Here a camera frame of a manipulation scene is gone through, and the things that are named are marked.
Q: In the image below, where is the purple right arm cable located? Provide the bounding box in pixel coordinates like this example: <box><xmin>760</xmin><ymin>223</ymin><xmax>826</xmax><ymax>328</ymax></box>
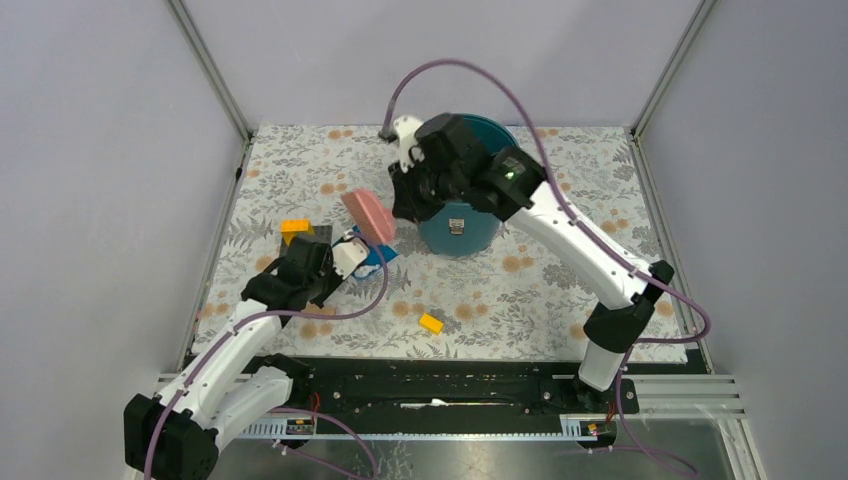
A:
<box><xmin>380</xmin><ymin>58</ymin><xmax>713</xmax><ymax>478</ymax></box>

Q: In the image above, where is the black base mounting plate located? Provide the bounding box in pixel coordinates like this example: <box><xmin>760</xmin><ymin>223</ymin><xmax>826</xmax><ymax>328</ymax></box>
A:
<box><xmin>243</xmin><ymin>354</ymin><xmax>640</xmax><ymax>436</ymax></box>

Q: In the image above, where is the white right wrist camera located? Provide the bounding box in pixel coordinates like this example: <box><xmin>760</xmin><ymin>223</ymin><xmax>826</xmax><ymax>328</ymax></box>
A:
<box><xmin>392</xmin><ymin>115</ymin><xmax>425</xmax><ymax>174</ymax></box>

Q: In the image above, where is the teal plastic bucket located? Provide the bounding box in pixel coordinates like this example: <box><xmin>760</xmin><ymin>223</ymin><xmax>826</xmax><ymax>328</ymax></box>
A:
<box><xmin>417</xmin><ymin>114</ymin><xmax>518</xmax><ymax>257</ymax></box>

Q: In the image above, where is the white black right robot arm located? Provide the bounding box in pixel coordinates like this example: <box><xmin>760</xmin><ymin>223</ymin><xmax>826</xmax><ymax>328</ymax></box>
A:
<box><xmin>379</xmin><ymin>113</ymin><xmax>674</xmax><ymax>412</ymax></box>

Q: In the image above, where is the blue plastic dustpan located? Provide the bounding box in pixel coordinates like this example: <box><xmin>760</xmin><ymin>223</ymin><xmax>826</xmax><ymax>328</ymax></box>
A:
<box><xmin>352</xmin><ymin>243</ymin><xmax>398</xmax><ymax>280</ymax></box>

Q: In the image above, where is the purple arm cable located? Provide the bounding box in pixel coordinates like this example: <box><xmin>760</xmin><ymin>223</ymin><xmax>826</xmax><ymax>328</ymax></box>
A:
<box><xmin>380</xmin><ymin>58</ymin><xmax>713</xmax><ymax>478</ymax></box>
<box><xmin>142</xmin><ymin>228</ymin><xmax>391</xmax><ymax>480</ymax></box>

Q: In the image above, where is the pink hand brush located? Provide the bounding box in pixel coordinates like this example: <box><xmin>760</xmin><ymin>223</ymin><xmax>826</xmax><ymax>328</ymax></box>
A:
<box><xmin>341</xmin><ymin>188</ymin><xmax>396</xmax><ymax>245</ymax></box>

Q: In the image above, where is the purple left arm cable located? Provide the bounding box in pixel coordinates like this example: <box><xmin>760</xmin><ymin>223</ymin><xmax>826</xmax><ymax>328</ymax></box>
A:
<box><xmin>142</xmin><ymin>228</ymin><xmax>391</xmax><ymax>480</ymax></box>

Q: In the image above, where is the white crumpled paper scrap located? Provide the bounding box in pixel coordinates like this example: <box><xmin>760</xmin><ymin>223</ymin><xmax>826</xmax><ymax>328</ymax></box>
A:
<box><xmin>353</xmin><ymin>265</ymin><xmax>381</xmax><ymax>279</ymax></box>

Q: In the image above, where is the yellow rectangular block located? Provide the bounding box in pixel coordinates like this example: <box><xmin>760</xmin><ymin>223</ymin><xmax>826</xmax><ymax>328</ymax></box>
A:
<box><xmin>419</xmin><ymin>313</ymin><xmax>444</xmax><ymax>335</ymax></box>

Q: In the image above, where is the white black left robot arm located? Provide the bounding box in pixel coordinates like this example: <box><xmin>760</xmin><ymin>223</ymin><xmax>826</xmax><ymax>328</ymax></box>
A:
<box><xmin>124</xmin><ymin>237</ymin><xmax>369</xmax><ymax>479</ymax></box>

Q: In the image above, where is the yellow toy brick house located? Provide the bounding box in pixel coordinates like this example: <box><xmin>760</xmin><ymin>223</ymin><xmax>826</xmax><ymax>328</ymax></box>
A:
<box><xmin>280</xmin><ymin>218</ymin><xmax>315</xmax><ymax>246</ymax></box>

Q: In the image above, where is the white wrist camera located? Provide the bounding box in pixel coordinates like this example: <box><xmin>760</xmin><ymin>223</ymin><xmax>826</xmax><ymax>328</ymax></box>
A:
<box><xmin>392</xmin><ymin>115</ymin><xmax>425</xmax><ymax>174</ymax></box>
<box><xmin>331</xmin><ymin>237</ymin><xmax>370</xmax><ymax>279</ymax></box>

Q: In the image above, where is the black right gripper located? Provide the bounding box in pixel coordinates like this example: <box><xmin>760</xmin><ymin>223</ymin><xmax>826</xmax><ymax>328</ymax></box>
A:
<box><xmin>389</xmin><ymin>148</ymin><xmax>466</xmax><ymax>223</ymax></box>

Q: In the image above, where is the tan wooden block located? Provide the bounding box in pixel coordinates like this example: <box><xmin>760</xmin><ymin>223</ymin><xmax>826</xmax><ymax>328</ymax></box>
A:
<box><xmin>302</xmin><ymin>304</ymin><xmax>336</xmax><ymax>316</ymax></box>

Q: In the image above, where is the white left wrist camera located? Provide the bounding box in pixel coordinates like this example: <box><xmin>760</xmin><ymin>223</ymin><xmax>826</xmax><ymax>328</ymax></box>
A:
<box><xmin>331</xmin><ymin>237</ymin><xmax>370</xmax><ymax>279</ymax></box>

